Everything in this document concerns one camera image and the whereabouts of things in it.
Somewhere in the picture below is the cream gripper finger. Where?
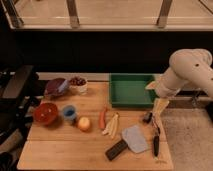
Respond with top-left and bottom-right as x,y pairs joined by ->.
152,98 -> 169,117

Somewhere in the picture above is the green plastic tray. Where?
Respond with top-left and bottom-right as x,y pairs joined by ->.
109,73 -> 157,108

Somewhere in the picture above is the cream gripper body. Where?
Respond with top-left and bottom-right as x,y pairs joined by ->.
145,81 -> 169,98

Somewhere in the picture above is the yellow apple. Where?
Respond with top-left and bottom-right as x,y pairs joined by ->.
77,117 -> 91,131

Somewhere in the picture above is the white bowl with grapes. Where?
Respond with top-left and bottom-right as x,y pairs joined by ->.
69,76 -> 87,94

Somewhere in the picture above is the yellow corn cob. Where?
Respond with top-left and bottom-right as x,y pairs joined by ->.
102,114 -> 119,139

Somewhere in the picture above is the blue cup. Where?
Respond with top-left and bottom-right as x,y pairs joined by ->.
62,105 -> 77,124

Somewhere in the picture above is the red bowl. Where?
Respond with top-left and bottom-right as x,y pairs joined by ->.
33,103 -> 58,126

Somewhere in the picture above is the toy cleaver knife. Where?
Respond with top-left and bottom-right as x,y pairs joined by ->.
105,125 -> 148,161

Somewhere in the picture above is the black equipment stand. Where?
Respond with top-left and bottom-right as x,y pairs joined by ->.
0,64 -> 41,171

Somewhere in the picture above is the wooden cutting board table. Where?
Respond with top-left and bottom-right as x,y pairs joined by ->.
18,82 -> 174,171

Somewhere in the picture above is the purple bowl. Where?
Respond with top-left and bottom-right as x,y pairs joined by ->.
44,78 -> 69,97

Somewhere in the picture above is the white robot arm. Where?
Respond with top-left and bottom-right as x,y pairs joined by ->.
145,49 -> 213,100

